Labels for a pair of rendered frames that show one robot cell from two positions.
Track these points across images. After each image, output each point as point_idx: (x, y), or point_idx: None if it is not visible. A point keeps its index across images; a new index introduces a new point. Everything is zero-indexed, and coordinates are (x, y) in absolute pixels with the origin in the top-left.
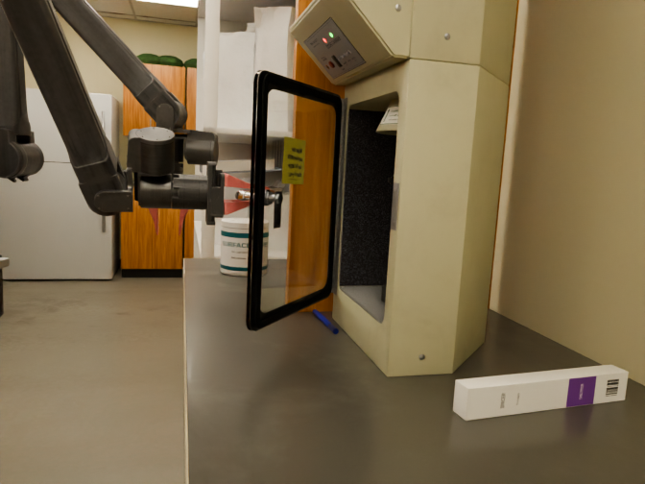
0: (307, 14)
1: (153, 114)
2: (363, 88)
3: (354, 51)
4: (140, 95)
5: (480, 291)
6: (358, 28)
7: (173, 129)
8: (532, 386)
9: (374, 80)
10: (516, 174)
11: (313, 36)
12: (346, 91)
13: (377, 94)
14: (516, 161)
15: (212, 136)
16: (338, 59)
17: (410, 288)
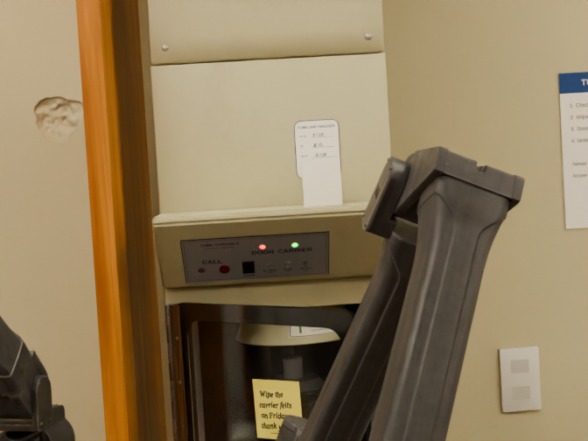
0: (267, 220)
1: (27, 402)
2: (251, 294)
3: (322, 262)
4: (15, 372)
5: None
6: (374, 247)
7: (52, 417)
8: None
9: (294, 286)
10: (166, 347)
11: (234, 239)
12: (177, 294)
13: (308, 304)
14: (163, 332)
15: (63, 411)
16: (269, 267)
17: None
